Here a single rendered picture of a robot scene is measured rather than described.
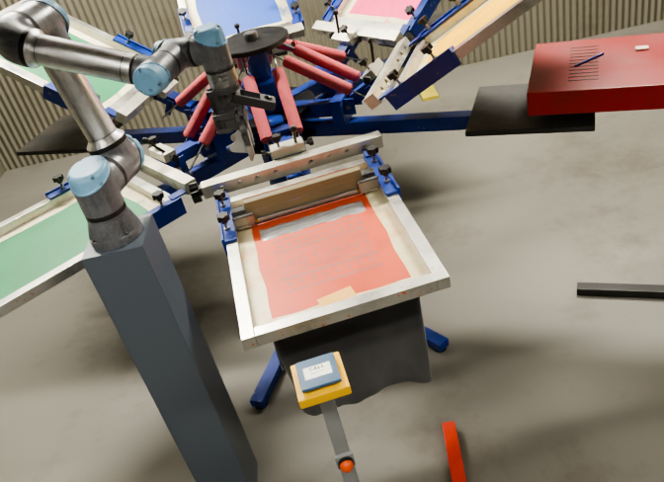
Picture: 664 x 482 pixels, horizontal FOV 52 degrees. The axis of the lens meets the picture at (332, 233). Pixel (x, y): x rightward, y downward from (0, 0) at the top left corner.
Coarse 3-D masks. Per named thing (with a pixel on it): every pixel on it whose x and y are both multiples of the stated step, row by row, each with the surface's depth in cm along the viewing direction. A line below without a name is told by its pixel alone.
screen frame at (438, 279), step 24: (336, 168) 246; (360, 168) 246; (264, 192) 243; (408, 216) 211; (240, 264) 209; (432, 264) 189; (240, 288) 198; (384, 288) 185; (408, 288) 183; (432, 288) 184; (240, 312) 189; (312, 312) 183; (336, 312) 181; (360, 312) 183; (240, 336) 181; (264, 336) 180; (288, 336) 182
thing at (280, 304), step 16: (256, 224) 232; (272, 224) 230; (256, 240) 224; (272, 240) 222; (272, 256) 215; (272, 272) 208; (272, 288) 201; (320, 288) 196; (336, 288) 195; (272, 304) 195; (288, 304) 193; (304, 304) 192
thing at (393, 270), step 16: (320, 208) 232; (368, 208) 226; (320, 224) 224; (368, 224) 218; (384, 240) 209; (384, 256) 203; (368, 272) 198; (384, 272) 196; (400, 272) 195; (368, 288) 192
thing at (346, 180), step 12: (312, 180) 228; (324, 180) 227; (336, 180) 228; (348, 180) 229; (360, 180) 230; (276, 192) 227; (288, 192) 226; (300, 192) 227; (312, 192) 228; (324, 192) 229; (336, 192) 230; (252, 204) 226; (264, 204) 227; (276, 204) 228; (288, 204) 229
